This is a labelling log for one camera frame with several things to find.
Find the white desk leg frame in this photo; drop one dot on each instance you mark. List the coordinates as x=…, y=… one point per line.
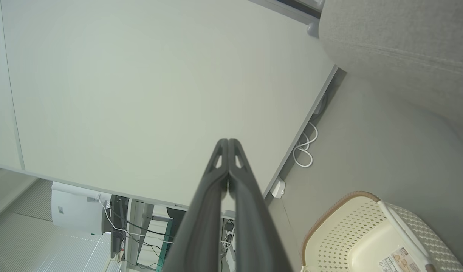
x=138, y=226

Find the teal pole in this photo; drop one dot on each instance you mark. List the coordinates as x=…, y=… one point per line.
x=164, y=245

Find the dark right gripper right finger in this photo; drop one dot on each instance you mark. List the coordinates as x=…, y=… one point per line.
x=254, y=241

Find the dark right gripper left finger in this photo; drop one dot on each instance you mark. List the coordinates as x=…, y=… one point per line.
x=201, y=234

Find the printed sticker label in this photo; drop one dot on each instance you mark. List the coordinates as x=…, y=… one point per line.
x=397, y=260

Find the grey fabric sofa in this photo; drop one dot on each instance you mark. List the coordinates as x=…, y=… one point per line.
x=405, y=45

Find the grey partition foot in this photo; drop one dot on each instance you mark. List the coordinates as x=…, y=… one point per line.
x=313, y=29

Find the black flat panel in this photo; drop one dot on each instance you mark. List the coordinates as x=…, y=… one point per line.
x=119, y=226

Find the white partition panel grey frame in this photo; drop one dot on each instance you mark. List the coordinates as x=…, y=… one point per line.
x=140, y=94

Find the white power strip with plugs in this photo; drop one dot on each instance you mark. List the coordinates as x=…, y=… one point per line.
x=231, y=260

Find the cream perforated laundry basket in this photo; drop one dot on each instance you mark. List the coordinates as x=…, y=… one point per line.
x=337, y=234

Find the white box appliance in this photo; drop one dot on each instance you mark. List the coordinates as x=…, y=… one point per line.
x=76, y=215

